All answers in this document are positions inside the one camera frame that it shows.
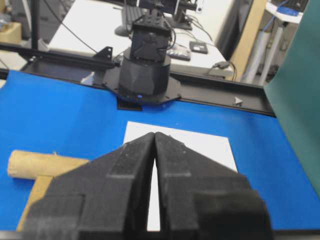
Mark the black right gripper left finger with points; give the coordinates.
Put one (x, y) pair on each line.
(105, 199)

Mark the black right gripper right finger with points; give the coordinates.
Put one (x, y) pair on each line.
(200, 199)

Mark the wooden mallet hammer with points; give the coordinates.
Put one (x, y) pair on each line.
(42, 168)

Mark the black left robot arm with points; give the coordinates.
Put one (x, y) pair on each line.
(143, 76)

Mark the white foam base board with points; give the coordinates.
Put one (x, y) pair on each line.
(217, 148)

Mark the blue table mat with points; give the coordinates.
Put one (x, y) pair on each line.
(45, 115)

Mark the green backdrop curtain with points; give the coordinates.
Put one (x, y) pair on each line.
(294, 93)

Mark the black external drive box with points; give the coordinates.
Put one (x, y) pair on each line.
(198, 47)

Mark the black aluminium frame rail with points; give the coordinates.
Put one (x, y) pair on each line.
(194, 88)

